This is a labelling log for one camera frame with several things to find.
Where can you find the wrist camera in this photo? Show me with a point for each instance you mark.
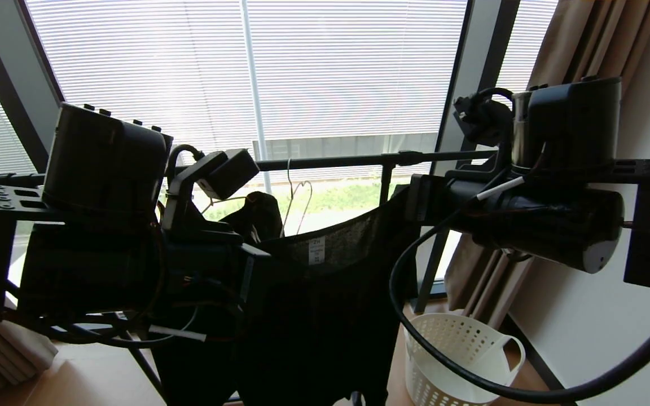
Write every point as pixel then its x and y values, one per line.
pixel 229 172
pixel 483 118

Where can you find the black clothes rack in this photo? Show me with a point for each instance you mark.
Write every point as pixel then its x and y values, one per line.
pixel 330 162

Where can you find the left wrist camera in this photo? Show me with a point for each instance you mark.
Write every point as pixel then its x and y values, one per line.
pixel 229 172

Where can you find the black garment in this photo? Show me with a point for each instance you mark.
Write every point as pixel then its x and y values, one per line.
pixel 325 327
pixel 260 217

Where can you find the pink clothes hanger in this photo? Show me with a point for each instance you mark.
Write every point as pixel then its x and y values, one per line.
pixel 223 198
pixel 289 186

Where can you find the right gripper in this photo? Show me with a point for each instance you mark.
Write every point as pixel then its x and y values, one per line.
pixel 449 203

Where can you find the brown curtain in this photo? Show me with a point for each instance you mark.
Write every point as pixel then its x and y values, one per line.
pixel 584 39
pixel 3 349

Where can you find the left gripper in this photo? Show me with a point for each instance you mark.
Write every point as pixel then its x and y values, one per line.
pixel 212 276

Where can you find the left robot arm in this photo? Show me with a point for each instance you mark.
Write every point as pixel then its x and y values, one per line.
pixel 105 163

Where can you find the white laundry basket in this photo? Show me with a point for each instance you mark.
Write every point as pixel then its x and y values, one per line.
pixel 460 361

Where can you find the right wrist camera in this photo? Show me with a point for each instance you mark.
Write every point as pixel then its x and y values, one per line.
pixel 483 118

